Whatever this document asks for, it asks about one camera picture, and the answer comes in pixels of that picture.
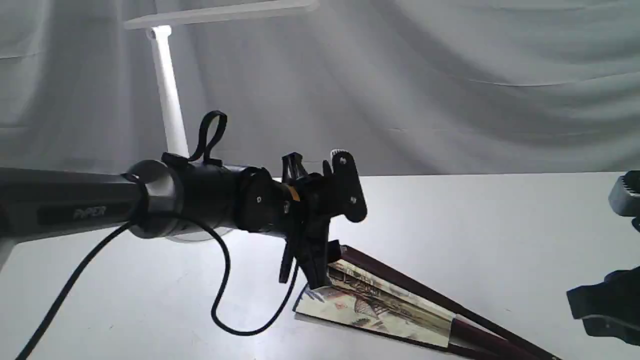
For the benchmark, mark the painted folding paper fan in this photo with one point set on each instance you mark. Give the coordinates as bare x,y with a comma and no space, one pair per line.
367,295

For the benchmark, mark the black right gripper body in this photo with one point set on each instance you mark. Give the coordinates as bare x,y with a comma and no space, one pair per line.
611,308

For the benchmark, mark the grey fabric backdrop curtain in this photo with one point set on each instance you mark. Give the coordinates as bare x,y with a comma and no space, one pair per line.
408,86

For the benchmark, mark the white desk lamp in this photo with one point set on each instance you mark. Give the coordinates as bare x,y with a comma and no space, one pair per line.
158,29

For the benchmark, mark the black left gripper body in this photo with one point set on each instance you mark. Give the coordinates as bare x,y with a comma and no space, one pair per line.
301,206

